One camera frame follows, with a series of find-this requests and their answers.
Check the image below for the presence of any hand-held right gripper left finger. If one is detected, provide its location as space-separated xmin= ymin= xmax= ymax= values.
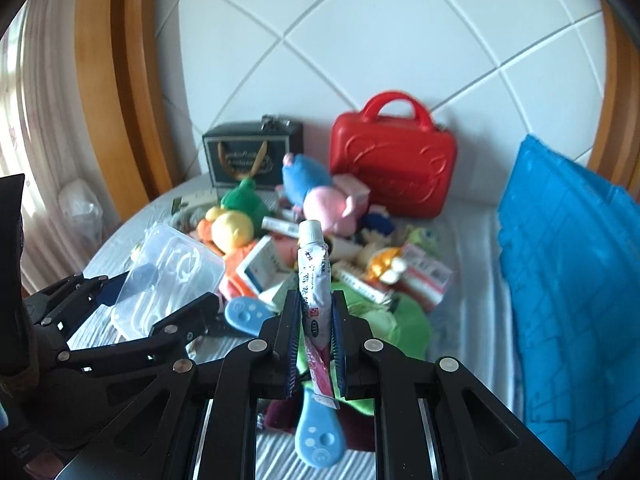
xmin=65 ymin=287 xmax=303 ymax=480

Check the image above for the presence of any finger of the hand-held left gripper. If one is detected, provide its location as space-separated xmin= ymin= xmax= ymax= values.
xmin=55 ymin=291 xmax=223 ymax=376
xmin=22 ymin=272 xmax=128 ymax=336

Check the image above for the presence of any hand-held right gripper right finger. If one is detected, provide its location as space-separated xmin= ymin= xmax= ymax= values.
xmin=330 ymin=290 xmax=576 ymax=480

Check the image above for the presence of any white toothpaste tube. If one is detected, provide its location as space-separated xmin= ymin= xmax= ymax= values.
xmin=297 ymin=220 xmax=342 ymax=409

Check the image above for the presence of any clear plastic container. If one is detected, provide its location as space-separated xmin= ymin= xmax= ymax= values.
xmin=111 ymin=223 xmax=227 ymax=342

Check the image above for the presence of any blue face-shaped spoon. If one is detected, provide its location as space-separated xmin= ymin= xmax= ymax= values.
xmin=224 ymin=296 xmax=277 ymax=336
xmin=295 ymin=387 xmax=347 ymax=469

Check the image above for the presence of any flat white medicine box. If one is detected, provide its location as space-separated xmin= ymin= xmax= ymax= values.
xmin=332 ymin=265 xmax=397 ymax=307

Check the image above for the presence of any white box blue red print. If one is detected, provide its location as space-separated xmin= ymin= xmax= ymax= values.
xmin=235 ymin=235 xmax=297 ymax=296

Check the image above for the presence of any clear plastic bag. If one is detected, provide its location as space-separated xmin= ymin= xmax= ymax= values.
xmin=59 ymin=178 xmax=107 ymax=247

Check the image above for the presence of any orange cat plush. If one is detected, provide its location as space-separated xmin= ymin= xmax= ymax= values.
xmin=364 ymin=246 xmax=409 ymax=284

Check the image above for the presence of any small white tube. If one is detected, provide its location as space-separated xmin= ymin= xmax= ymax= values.
xmin=327 ymin=234 xmax=362 ymax=257

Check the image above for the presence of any pink and white packet box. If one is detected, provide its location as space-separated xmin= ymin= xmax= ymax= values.
xmin=395 ymin=245 xmax=454 ymax=312

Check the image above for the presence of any white box red stripe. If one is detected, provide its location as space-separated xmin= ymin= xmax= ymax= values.
xmin=261 ymin=216 xmax=304 ymax=237

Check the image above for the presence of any grey plush toy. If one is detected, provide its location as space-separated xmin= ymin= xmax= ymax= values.
xmin=169 ymin=207 xmax=207 ymax=229

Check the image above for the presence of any yellow duck plush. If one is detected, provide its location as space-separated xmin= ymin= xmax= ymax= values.
xmin=197 ymin=205 xmax=257 ymax=257

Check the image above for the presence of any dark blue haired doll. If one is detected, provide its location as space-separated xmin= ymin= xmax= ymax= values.
xmin=360 ymin=212 xmax=399 ymax=242

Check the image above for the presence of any green one-eyed monster toy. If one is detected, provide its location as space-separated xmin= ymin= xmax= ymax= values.
xmin=405 ymin=227 xmax=442 ymax=252

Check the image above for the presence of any small white green box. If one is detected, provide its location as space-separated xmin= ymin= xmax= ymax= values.
xmin=172 ymin=191 xmax=222 ymax=212

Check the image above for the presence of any pink pig plush blue shirt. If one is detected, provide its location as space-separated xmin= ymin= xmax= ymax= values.
xmin=276 ymin=152 xmax=372 ymax=237

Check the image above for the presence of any green plush toy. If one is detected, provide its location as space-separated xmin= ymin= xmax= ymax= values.
xmin=220 ymin=177 xmax=272 ymax=229

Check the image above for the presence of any pink cardboard box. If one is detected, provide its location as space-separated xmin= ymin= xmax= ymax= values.
xmin=332 ymin=174 xmax=372 ymax=202

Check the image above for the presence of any red hard carry case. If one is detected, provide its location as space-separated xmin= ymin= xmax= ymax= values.
xmin=329 ymin=91 xmax=458 ymax=219

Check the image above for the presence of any white curtain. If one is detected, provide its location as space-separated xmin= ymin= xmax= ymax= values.
xmin=0 ymin=0 xmax=93 ymax=291

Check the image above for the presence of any black gift box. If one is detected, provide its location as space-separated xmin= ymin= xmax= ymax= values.
xmin=202 ymin=115 xmax=305 ymax=189

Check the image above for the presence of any wooden framed padded headboard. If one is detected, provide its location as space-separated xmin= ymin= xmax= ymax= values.
xmin=75 ymin=0 xmax=640 ymax=223

